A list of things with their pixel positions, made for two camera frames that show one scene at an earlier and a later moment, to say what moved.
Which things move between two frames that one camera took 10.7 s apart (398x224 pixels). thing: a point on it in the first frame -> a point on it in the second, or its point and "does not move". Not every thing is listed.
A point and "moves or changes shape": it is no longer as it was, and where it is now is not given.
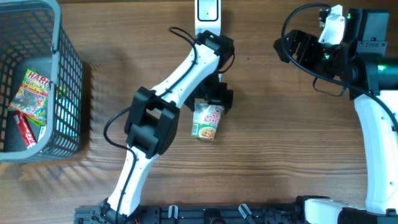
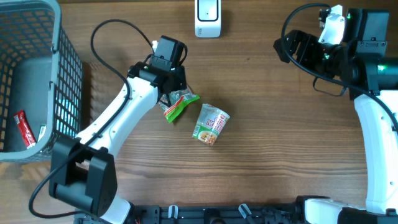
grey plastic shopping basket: (32, 37) does not move
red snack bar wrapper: (28, 136) does not move
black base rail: (216, 214) does not move
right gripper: (307, 43) does not move
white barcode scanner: (208, 16) does not move
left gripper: (222, 98) -> (182, 81)
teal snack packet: (67, 117) does not move
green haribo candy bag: (32, 99) moves or changes shape
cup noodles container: (205, 119) moves or changes shape
